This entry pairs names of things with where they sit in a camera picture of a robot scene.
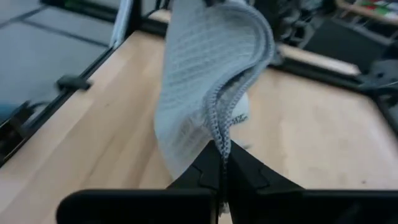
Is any black aluminium table frame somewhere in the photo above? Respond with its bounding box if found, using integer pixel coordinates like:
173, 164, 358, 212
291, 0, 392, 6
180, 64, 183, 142
0, 0, 398, 169

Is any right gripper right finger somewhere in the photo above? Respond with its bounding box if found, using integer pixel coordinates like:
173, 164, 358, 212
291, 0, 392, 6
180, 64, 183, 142
224, 141, 304, 200

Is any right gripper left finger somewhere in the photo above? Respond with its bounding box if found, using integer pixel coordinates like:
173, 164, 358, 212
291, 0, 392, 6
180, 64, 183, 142
167, 140, 224, 218

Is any silver metal bar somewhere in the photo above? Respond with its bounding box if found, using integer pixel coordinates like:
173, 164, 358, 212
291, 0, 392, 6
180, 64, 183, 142
110, 0, 134, 47

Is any grey waffle microfiber towel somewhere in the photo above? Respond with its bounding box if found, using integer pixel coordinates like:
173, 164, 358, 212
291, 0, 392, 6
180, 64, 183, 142
154, 0, 276, 181

